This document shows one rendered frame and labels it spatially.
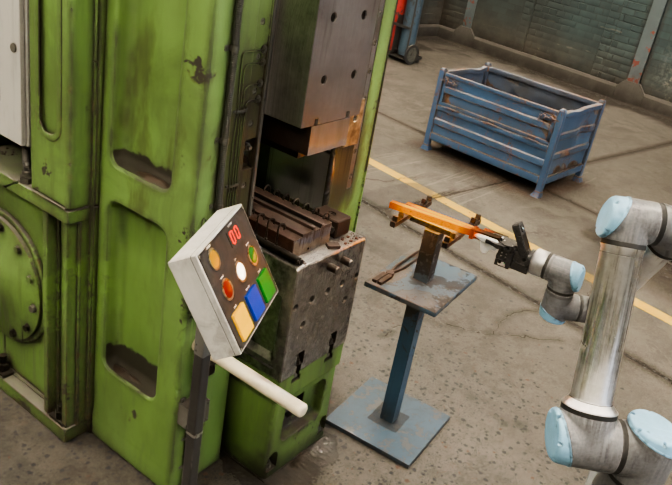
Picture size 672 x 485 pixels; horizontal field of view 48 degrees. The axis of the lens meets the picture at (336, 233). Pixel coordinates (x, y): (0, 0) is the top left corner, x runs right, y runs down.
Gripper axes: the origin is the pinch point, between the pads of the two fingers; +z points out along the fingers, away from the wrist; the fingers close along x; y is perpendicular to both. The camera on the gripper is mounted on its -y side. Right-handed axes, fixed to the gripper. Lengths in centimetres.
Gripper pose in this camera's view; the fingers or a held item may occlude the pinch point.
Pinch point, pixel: (479, 233)
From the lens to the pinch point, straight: 263.3
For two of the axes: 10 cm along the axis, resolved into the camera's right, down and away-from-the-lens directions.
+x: 5.4, -2.8, 8.0
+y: -1.6, 8.9, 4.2
